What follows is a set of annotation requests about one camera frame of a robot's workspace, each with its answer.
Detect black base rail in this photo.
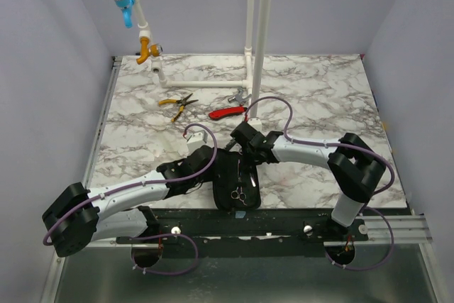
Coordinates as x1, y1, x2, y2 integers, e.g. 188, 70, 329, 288
70, 206, 359, 258

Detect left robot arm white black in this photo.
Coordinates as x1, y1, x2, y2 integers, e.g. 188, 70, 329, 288
42, 145, 217, 258

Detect red utility knife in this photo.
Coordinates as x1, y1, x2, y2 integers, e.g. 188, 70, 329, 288
208, 106, 248, 121

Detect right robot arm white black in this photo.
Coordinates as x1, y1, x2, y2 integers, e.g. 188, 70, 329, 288
231, 122, 387, 241

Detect silver hair scissors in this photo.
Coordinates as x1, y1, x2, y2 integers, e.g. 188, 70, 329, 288
231, 161, 247, 206

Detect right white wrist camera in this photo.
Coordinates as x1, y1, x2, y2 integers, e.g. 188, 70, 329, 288
247, 118, 262, 131

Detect orange faucet tap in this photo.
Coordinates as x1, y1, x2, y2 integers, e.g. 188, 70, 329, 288
136, 37, 162, 65

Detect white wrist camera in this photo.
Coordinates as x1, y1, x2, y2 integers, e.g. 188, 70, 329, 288
247, 118, 262, 131
186, 131, 208, 154

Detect white PVC pipe frame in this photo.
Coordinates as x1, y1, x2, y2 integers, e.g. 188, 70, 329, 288
132, 0, 271, 118

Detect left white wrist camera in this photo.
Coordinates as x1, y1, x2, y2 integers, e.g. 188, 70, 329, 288
186, 131, 208, 154

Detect silver thinning scissors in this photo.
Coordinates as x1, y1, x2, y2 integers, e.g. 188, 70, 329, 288
246, 170, 258, 188

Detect yellow handled pliers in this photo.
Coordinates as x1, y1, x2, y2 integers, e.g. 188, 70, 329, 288
158, 93, 198, 122

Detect black fabric tool case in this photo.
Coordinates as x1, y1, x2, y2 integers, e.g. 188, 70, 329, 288
212, 149, 261, 211

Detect blue faucet tap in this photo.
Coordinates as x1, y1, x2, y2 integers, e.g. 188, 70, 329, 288
114, 0, 135, 28

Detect black hair comb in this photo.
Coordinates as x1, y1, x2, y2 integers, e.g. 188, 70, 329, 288
224, 139, 237, 151

